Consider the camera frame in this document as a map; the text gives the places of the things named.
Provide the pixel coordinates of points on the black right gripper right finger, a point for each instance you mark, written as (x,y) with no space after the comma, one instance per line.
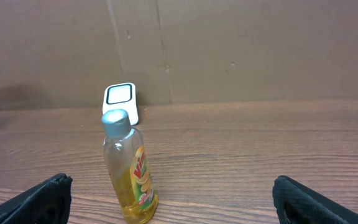
(298,204)

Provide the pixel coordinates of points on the white barcode scanner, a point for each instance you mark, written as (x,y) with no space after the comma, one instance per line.
(122,96)

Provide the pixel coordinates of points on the yellow dish soap bottle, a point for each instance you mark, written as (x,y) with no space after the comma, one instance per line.
(127,164)

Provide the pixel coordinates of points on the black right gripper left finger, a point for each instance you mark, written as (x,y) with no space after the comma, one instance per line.
(47,202)

